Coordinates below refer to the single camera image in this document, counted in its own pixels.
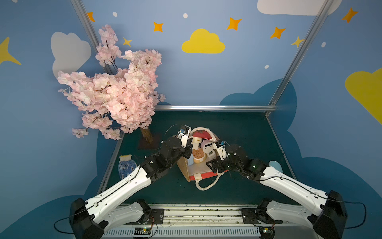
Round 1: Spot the aluminium floor rail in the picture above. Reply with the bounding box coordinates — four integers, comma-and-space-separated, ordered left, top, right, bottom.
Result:
266, 116, 296, 179
97, 132, 124, 194

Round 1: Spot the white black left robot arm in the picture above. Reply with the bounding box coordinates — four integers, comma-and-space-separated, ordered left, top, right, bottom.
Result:
69, 135, 192, 239

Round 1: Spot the blue white work glove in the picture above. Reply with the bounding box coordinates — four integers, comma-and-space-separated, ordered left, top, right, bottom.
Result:
118, 154, 137, 179

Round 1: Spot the left small circuit board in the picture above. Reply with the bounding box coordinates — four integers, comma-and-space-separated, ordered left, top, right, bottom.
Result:
133, 227, 152, 238

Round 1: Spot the aluminium right floor rail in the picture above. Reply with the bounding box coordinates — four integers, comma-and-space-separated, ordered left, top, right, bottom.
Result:
266, 116, 296, 179

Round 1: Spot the light blue brush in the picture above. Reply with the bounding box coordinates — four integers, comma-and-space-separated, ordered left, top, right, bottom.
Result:
269, 160, 283, 173

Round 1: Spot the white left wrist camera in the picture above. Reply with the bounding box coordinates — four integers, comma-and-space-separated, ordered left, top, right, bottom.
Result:
176, 125, 191, 148

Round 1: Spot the aluminium left floor rail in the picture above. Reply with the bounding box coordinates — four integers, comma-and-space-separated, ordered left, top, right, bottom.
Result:
97, 132, 124, 194

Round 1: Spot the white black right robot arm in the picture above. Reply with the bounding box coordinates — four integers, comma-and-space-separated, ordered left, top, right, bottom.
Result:
206, 143, 348, 239

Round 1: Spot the aluminium left corner post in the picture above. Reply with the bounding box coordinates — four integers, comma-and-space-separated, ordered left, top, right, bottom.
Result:
70, 0, 115, 75

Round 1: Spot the aluminium back frame rail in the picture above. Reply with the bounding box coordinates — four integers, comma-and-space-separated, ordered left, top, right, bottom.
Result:
155, 105, 277, 112

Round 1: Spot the right small circuit board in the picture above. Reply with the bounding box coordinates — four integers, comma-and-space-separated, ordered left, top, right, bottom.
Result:
259, 227, 275, 239

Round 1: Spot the aluminium corner post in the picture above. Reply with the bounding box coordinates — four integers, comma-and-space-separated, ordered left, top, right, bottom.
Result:
70, 0, 115, 75
265, 0, 335, 118

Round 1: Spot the metal base rail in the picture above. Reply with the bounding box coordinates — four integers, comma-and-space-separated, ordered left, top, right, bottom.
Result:
103, 204, 319, 239

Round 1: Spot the small circuit board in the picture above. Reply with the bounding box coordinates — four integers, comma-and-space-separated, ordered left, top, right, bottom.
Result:
259, 227, 275, 239
133, 227, 152, 238

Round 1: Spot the pink cherry blossom tree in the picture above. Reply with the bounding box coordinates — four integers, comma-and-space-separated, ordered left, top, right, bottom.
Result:
58, 25, 165, 147

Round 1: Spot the white rectangular digital clock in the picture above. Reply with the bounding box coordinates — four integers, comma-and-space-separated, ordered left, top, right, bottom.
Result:
201, 140, 216, 159

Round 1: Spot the aluminium right corner post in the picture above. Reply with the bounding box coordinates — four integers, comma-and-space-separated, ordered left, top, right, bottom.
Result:
265, 0, 335, 118

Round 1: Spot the beige red canvas tote bag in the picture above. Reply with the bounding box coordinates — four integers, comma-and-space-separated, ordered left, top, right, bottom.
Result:
177, 127, 227, 191

